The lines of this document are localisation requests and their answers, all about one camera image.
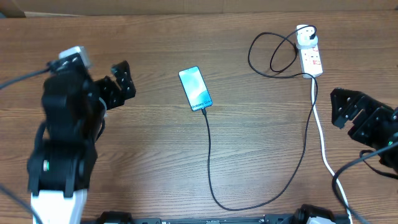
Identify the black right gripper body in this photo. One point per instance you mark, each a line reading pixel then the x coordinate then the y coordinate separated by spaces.
pixel 370 129

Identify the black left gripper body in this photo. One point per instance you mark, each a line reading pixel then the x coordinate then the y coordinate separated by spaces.
pixel 110 95

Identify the black smartphone lit screen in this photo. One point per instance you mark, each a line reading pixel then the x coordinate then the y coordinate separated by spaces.
pixel 195 88

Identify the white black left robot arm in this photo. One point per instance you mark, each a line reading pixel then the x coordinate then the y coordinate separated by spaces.
pixel 64 154

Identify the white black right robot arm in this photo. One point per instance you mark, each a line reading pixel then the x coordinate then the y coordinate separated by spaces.
pixel 388 158

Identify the white power strip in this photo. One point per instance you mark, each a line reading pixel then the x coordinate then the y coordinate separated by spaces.
pixel 310 60

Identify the brown cardboard backdrop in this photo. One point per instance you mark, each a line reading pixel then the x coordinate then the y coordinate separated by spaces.
pixel 20 8

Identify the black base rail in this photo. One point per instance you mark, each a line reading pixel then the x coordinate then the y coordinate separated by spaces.
pixel 267 219

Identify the white usb wall charger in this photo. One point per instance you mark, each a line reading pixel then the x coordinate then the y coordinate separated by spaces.
pixel 306 38

